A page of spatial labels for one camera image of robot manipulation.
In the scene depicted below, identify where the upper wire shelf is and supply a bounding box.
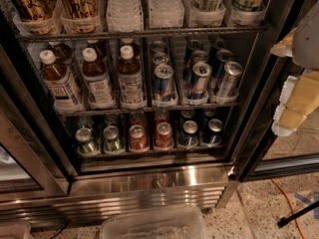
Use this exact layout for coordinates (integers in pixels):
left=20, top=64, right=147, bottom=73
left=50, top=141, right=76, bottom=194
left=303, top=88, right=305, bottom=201
left=16, top=25, right=268, bottom=43

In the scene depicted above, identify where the orange cable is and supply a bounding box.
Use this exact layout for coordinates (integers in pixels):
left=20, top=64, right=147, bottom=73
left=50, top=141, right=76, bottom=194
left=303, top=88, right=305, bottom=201
left=271, top=178, right=307, bottom=239

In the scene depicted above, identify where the blue soda can right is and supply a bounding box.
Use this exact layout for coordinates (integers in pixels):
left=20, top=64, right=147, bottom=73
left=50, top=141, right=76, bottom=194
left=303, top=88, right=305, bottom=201
left=201, top=119, right=223, bottom=145

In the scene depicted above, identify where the brown coffee bottle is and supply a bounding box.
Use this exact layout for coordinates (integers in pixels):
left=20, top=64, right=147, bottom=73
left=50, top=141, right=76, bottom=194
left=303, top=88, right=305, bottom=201
left=61, top=0, right=99, bottom=33
left=11, top=0, right=57, bottom=35

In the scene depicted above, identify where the clear plastic bin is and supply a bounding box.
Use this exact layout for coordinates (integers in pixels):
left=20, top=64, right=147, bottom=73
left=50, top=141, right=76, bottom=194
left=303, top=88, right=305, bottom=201
left=99, top=205, right=209, bottom=239

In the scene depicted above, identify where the red soda can left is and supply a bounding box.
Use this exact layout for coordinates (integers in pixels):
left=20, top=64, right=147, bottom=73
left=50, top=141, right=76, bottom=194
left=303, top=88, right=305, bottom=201
left=129, top=124, right=149, bottom=152

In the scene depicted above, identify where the iced tea bottle front middle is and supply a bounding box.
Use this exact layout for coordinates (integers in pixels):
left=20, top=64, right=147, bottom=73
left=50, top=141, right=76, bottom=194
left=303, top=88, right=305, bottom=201
left=82, top=48, right=115, bottom=110

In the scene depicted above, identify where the iced tea bottle front left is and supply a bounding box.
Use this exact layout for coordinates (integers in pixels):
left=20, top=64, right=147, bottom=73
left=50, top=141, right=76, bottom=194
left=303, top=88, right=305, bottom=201
left=40, top=50, right=84, bottom=113

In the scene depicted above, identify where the red soda can right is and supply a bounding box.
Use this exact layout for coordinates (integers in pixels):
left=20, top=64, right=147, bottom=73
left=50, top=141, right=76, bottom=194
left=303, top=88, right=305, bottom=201
left=155, top=122, right=173, bottom=149

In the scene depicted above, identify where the brown coffee bottle right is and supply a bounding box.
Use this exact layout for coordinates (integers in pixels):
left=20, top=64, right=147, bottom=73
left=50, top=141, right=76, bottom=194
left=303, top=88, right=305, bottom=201
left=61, top=0, right=99, bottom=33

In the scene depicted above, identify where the clear water bottle right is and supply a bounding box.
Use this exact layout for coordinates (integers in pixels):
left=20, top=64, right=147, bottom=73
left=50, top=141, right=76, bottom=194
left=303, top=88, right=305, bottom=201
left=149, top=0, right=184, bottom=29

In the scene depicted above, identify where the red bull can front middle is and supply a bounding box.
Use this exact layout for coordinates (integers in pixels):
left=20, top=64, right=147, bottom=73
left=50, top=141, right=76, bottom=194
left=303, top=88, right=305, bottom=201
left=186, top=62, right=211, bottom=102

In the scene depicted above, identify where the clear plastic bin corner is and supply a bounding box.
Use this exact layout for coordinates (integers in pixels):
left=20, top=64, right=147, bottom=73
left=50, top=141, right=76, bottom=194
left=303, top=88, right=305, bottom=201
left=0, top=222, right=34, bottom=239

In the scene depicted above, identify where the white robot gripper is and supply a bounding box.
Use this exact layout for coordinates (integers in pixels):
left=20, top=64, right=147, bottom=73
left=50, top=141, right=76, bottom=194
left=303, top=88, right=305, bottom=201
left=270, top=1, right=319, bottom=136

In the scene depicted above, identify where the brown coffee bottle left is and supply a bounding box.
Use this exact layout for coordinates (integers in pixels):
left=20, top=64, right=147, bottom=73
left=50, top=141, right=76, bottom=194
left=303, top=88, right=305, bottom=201
left=11, top=0, right=57, bottom=35

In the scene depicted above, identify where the iced tea bottle front right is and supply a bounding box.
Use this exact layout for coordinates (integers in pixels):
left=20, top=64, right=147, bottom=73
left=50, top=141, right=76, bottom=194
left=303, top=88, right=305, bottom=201
left=118, top=45, right=145, bottom=109

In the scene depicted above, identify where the middle wire shelf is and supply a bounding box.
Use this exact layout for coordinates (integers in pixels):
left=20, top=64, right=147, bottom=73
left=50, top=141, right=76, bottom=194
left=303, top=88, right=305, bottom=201
left=56, top=102, right=240, bottom=117

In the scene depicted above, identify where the green soda can right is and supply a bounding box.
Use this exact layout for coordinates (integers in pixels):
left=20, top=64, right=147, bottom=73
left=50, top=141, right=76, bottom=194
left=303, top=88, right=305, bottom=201
left=103, top=125, right=124, bottom=154

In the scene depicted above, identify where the stainless steel fridge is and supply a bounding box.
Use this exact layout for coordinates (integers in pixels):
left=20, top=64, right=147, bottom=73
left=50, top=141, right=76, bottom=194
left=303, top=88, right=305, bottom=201
left=0, top=0, right=313, bottom=229

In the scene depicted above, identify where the red bull can front right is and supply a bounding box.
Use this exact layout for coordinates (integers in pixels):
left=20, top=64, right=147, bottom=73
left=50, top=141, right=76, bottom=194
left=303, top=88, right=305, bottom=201
left=215, top=61, right=242, bottom=104

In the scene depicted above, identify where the wire shelf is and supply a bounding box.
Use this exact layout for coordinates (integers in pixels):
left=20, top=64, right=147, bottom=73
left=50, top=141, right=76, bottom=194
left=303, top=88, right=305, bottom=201
left=16, top=25, right=268, bottom=43
left=56, top=102, right=240, bottom=117

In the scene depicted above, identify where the clear water bottle left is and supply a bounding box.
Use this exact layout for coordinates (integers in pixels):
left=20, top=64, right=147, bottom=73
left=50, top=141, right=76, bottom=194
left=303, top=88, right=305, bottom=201
left=107, top=0, right=144, bottom=32

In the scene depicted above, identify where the iced tea bottle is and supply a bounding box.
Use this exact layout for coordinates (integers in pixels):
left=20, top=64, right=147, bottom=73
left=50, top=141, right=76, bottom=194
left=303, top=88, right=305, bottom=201
left=118, top=45, right=145, bottom=109
left=82, top=48, right=115, bottom=110
left=40, top=50, right=84, bottom=113

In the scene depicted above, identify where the blue soda can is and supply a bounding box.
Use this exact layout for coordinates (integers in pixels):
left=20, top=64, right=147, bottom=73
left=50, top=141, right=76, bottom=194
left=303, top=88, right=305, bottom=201
left=178, top=120, right=198, bottom=147
left=201, top=119, right=223, bottom=145

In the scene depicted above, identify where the red soda can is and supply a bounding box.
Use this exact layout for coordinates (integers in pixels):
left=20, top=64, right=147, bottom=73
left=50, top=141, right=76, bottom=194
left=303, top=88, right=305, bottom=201
left=155, top=122, right=173, bottom=149
left=129, top=124, right=149, bottom=152

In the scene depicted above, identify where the red bull can front left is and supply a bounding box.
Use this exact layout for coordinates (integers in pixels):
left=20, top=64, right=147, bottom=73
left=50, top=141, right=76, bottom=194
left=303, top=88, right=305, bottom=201
left=153, top=65, right=174, bottom=106

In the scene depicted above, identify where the clear water bottle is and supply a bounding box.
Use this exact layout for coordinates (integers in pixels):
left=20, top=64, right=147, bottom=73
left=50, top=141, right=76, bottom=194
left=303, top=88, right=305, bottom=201
left=107, top=0, right=144, bottom=32
left=149, top=0, right=184, bottom=29

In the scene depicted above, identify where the blue soda can left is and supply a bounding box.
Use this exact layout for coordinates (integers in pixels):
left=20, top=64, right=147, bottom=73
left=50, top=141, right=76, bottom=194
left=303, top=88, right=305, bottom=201
left=178, top=120, right=198, bottom=147

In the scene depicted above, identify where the black tripod leg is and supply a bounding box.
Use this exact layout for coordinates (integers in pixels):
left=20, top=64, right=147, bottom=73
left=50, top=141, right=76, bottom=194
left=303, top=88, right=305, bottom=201
left=277, top=200, right=319, bottom=228

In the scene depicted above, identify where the green soda can left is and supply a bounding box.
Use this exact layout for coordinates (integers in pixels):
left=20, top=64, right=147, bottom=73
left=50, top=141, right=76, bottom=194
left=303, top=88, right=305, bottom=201
left=75, top=127, right=100, bottom=156

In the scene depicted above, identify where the red bull can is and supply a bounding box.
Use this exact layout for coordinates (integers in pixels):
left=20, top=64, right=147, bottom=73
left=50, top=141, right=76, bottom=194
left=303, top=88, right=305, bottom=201
left=215, top=61, right=242, bottom=104
left=153, top=65, right=174, bottom=106
left=186, top=62, right=211, bottom=102

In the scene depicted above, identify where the green soda can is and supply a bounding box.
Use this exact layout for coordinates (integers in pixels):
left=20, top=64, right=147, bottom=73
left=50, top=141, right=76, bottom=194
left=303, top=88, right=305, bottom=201
left=103, top=125, right=124, bottom=154
left=75, top=127, right=100, bottom=156

